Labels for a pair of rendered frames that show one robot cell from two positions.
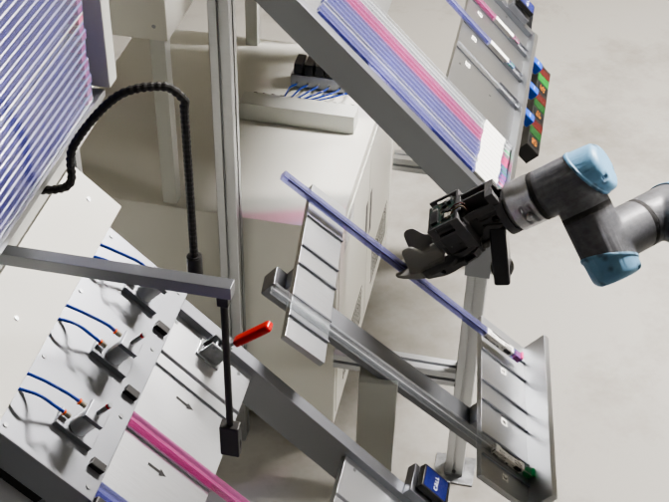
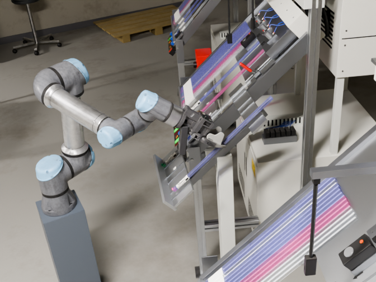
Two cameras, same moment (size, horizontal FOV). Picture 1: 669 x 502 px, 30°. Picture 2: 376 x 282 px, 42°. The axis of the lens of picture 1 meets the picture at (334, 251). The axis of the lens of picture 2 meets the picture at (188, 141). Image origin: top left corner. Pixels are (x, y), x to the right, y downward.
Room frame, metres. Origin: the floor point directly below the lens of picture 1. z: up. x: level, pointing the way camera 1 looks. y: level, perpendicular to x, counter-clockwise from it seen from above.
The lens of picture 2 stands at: (2.94, -0.54, 1.83)
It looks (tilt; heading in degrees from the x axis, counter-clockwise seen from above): 30 degrees down; 168
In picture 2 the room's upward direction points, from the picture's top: 5 degrees counter-clockwise
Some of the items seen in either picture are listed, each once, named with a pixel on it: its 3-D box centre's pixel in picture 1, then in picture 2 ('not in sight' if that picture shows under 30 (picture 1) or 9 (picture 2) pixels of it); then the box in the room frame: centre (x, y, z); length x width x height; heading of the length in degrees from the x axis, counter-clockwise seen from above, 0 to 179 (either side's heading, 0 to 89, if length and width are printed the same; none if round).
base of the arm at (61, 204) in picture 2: not in sight; (57, 196); (1.11, -0.76, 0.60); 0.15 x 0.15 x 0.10
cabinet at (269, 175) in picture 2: not in sight; (304, 170); (0.92, 0.52, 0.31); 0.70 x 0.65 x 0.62; 169
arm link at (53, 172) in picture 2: not in sight; (52, 173); (1.11, -0.76, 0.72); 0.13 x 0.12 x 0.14; 128
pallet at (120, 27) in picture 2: not in sight; (146, 23); (-3.16, 0.33, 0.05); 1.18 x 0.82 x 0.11; 102
